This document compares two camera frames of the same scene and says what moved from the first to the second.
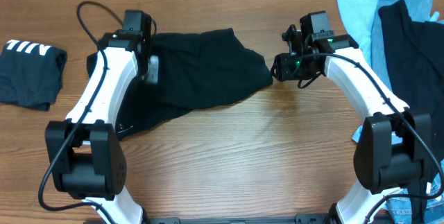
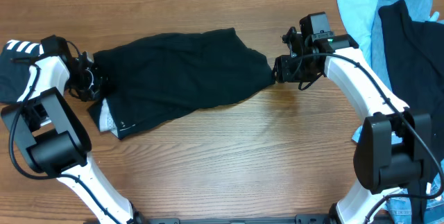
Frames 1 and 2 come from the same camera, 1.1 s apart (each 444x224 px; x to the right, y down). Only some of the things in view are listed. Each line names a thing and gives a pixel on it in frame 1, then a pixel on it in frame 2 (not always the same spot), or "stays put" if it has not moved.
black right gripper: (275, 69) stays put
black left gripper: (153, 69) → (85, 94)
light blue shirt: (360, 5) stays put
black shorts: (195, 69) stays put
